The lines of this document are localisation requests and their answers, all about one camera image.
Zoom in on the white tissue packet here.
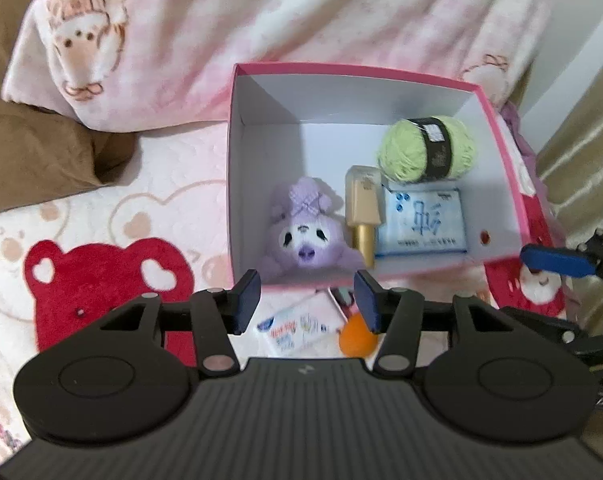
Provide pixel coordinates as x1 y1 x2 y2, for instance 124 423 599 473
254 292 351 359

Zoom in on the orange ball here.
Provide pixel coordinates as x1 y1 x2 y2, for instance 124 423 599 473
338 316 381 359

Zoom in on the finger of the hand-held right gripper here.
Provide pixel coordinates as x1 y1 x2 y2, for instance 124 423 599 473
520 229 603 291
501 307 590 347

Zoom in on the purple bed skirt fringe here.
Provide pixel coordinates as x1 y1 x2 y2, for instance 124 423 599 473
500 102 538 173

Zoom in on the pink printed pillow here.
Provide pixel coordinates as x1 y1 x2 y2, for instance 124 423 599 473
1 0 568 137

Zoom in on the foundation bottle with gold cap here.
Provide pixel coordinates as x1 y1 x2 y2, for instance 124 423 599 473
344 165 385 269

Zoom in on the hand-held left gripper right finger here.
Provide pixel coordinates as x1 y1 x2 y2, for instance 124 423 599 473
354 269 512 377

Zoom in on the bear printed blanket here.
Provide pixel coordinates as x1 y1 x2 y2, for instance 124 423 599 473
0 120 582 461

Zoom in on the small grey packet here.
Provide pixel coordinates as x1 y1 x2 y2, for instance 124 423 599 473
328 286 363 322

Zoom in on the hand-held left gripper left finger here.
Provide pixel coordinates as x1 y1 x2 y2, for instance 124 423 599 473
98 269 262 378

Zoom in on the pink cardboard box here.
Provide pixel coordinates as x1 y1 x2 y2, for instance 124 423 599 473
227 62 556 289

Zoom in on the blue wet wipes packet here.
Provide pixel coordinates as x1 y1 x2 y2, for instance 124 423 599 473
375 187 469 259

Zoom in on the green yarn ball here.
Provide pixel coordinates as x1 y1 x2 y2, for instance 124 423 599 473
378 116 480 184

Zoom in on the brown pillow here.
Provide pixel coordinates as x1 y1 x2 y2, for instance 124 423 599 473
0 0 138 219

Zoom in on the purple plush toy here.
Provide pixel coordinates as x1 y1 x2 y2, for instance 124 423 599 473
258 176 365 278

